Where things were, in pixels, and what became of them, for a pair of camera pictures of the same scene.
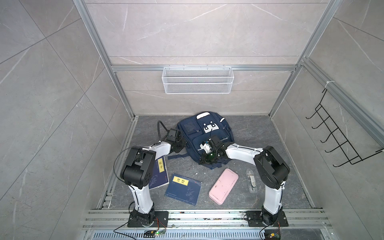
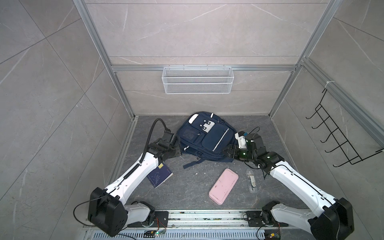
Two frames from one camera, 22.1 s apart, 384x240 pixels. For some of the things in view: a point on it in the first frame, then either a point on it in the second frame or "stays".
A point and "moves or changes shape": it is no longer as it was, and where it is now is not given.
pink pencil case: x=223 y=186 stays
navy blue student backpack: x=197 y=129 moves or changes shape
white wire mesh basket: x=198 y=80 stays
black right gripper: x=203 y=157 to x=232 y=148
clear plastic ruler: x=252 y=181 stays
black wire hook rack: x=342 y=143 stays
